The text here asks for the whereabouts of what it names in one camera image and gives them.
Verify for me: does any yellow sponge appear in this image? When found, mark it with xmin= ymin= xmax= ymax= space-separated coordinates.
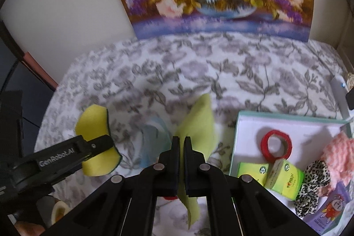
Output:
xmin=75 ymin=105 xmax=122 ymax=177

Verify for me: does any white device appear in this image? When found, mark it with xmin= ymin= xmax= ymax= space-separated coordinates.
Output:
xmin=330 ymin=75 xmax=350 ymax=120

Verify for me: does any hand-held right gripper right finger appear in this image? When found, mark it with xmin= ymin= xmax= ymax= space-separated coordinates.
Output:
xmin=185 ymin=136 xmax=316 ymax=236

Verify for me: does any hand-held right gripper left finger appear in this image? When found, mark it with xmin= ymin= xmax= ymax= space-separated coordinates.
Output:
xmin=51 ymin=136 xmax=180 ymax=236

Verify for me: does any cartoon printed box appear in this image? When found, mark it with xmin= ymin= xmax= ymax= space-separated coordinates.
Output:
xmin=303 ymin=182 xmax=352 ymax=235

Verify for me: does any leopard print scrunchie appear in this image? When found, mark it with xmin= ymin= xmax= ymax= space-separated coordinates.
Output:
xmin=294 ymin=160 xmax=332 ymax=217

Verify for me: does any white box with teal edge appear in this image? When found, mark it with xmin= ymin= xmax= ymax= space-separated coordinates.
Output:
xmin=229 ymin=111 xmax=354 ymax=236

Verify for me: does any light blue cloth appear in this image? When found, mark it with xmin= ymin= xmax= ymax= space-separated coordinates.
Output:
xmin=140 ymin=114 xmax=173 ymax=167

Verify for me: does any black device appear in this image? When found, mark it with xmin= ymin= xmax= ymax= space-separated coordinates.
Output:
xmin=346 ymin=88 xmax=354 ymax=111

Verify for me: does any grey floral blanket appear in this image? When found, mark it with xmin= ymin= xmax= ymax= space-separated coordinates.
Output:
xmin=33 ymin=31 xmax=352 ymax=236

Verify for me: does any woven beige item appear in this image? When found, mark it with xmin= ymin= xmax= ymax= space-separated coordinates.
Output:
xmin=344 ymin=73 xmax=354 ymax=90

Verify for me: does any green cloth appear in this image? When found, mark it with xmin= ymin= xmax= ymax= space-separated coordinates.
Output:
xmin=175 ymin=94 xmax=215 ymax=228

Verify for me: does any beige tape roll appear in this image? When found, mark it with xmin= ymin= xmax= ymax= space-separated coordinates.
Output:
xmin=51 ymin=201 xmax=69 ymax=223

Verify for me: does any green tissue pack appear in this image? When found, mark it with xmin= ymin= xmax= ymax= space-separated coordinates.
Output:
xmin=237 ymin=162 xmax=269 ymax=185
xmin=265 ymin=159 xmax=305 ymax=200

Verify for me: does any red tape roll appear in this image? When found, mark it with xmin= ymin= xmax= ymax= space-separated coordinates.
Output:
xmin=260 ymin=129 xmax=293 ymax=163

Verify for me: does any dark furniture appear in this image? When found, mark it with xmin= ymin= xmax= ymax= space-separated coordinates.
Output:
xmin=0 ymin=89 xmax=25 ymax=159

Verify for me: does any pink fluffy cloth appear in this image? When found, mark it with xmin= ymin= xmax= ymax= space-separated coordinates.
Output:
xmin=318 ymin=131 xmax=354 ymax=196

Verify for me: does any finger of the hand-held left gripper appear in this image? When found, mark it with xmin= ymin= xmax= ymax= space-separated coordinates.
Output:
xmin=88 ymin=134 xmax=115 ymax=155

